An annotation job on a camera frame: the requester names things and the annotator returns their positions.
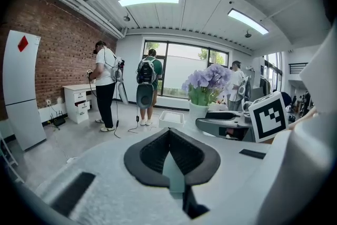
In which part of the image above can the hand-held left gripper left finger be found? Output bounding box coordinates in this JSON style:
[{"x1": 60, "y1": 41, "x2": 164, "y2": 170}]
[{"x1": 33, "y1": 127, "x2": 193, "y2": 225}]

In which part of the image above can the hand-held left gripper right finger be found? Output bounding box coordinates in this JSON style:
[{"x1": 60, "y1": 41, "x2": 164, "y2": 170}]
[{"x1": 169, "y1": 127, "x2": 275, "y2": 225}]

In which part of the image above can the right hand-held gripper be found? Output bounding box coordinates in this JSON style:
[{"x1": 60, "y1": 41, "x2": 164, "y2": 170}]
[{"x1": 195, "y1": 91, "x2": 290, "y2": 144}]

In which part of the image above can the white vase with purple flowers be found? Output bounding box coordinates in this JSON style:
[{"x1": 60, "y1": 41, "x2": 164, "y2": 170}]
[{"x1": 181, "y1": 63, "x2": 233, "y2": 130}]

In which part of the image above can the person's right forearm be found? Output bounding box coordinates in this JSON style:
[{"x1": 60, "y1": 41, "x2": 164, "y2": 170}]
[{"x1": 288, "y1": 106, "x2": 319, "y2": 131}]

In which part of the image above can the white plastic storage bin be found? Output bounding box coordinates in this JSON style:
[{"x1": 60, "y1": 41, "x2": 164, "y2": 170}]
[{"x1": 158, "y1": 110, "x2": 185, "y2": 129}]

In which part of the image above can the black-framed window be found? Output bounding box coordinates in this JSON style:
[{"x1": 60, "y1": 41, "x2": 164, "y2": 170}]
[{"x1": 142, "y1": 40, "x2": 230, "y2": 100}]

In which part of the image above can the black router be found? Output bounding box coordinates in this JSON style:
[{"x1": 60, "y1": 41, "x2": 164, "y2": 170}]
[{"x1": 48, "y1": 110, "x2": 67, "y2": 128}]

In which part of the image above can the white drawer cabinet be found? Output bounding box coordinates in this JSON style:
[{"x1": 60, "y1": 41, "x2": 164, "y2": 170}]
[{"x1": 62, "y1": 83, "x2": 97, "y2": 125}]

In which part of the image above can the white slatted wooden chair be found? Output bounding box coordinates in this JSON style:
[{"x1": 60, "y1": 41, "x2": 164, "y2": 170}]
[{"x1": 0, "y1": 131, "x2": 25, "y2": 184}]

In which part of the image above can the rectangular ceiling light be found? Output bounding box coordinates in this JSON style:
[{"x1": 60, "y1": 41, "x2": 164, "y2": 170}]
[
  {"x1": 117, "y1": 0, "x2": 181, "y2": 7},
  {"x1": 227, "y1": 8, "x2": 270, "y2": 36}
]

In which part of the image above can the white refrigerator with red diamond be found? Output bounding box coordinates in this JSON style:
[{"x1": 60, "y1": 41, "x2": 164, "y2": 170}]
[{"x1": 2, "y1": 30, "x2": 48, "y2": 152}]

